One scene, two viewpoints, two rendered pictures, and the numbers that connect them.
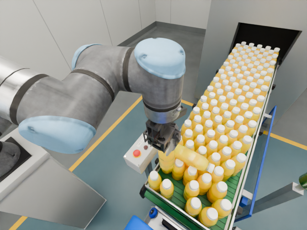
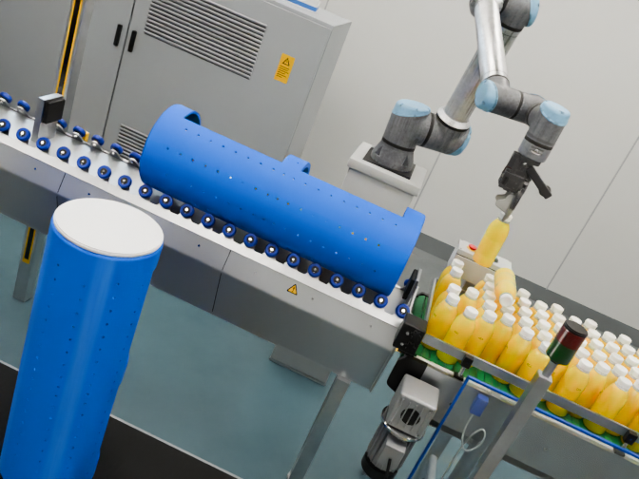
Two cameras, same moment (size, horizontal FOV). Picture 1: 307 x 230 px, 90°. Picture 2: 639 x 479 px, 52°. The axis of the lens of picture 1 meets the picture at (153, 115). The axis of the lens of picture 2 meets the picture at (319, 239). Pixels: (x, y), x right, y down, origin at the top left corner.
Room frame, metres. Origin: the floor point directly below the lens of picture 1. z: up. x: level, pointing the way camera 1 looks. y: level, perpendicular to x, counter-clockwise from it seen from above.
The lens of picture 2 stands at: (-1.26, -1.45, 1.90)
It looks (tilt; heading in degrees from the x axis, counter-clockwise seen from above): 24 degrees down; 57
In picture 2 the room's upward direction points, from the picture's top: 23 degrees clockwise
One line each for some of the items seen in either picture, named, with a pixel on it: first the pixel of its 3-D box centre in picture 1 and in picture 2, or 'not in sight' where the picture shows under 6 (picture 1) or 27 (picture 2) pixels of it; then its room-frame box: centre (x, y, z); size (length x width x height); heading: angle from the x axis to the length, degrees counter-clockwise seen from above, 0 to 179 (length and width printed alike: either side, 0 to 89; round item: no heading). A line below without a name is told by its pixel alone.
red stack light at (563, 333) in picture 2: not in sight; (571, 335); (0.13, -0.55, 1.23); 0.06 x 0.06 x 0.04
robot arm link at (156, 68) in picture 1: (160, 75); (547, 124); (0.26, -0.02, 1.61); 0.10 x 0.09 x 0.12; 70
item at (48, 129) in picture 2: not in sight; (48, 119); (-0.99, 0.79, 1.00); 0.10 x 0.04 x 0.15; 52
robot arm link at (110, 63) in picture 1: (107, 71); (532, 110); (0.29, 0.09, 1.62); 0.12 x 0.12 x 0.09; 70
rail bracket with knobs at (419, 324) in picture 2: not in sight; (409, 335); (-0.03, -0.21, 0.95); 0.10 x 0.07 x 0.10; 52
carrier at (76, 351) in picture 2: not in sight; (76, 357); (-0.88, 0.07, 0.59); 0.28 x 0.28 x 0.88
